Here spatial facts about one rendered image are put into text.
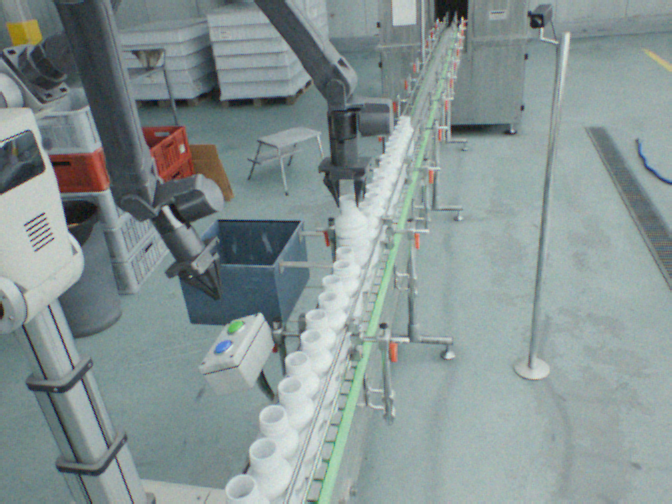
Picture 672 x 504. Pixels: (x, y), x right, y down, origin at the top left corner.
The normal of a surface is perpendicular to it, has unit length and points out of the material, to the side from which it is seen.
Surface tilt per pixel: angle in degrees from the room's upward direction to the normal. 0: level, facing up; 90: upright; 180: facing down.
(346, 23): 90
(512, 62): 90
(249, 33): 90
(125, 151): 109
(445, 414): 0
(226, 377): 90
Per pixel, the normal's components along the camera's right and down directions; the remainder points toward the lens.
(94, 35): 0.11, 0.78
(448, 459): -0.09, -0.88
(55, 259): 0.97, 0.03
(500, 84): -0.22, 0.48
